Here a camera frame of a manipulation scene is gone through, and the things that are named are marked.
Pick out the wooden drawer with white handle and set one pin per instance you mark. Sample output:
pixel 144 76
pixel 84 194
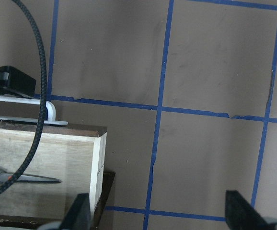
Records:
pixel 73 154

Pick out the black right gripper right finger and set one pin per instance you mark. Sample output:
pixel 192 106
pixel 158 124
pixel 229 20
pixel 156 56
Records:
pixel 240 215

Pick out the dark brown drawer cabinet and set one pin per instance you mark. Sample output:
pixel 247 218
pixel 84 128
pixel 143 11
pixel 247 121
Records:
pixel 11 222

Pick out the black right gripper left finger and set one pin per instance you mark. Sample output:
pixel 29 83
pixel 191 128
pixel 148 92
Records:
pixel 79 215

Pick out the orange grey scissors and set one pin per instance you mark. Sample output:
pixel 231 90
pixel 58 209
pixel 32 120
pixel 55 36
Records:
pixel 6 173

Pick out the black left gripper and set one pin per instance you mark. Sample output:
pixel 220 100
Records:
pixel 15 82

